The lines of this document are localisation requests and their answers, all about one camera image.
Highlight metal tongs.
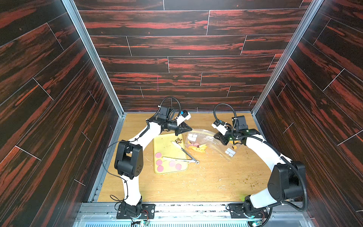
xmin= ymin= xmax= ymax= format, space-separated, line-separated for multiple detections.
xmin=162 ymin=141 xmax=200 ymax=165

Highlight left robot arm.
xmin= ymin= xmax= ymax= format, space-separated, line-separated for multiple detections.
xmin=111 ymin=96 xmax=192 ymax=219

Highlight clear resealable bag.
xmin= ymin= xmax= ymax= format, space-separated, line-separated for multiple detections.
xmin=184 ymin=129 xmax=221 ymax=153

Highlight star gingerbread cookie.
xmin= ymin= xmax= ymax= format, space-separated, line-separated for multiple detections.
xmin=175 ymin=138 xmax=182 ymax=144

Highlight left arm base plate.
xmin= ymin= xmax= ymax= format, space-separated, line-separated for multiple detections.
xmin=116 ymin=203 xmax=156 ymax=219

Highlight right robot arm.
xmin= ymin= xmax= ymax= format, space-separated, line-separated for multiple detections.
xmin=212 ymin=103 xmax=309 ymax=221

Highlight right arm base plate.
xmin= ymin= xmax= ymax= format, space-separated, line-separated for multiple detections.
xmin=225 ymin=203 xmax=268 ymax=219

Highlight yellow plastic tray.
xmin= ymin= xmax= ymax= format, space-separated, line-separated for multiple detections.
xmin=153 ymin=133 xmax=189 ymax=175

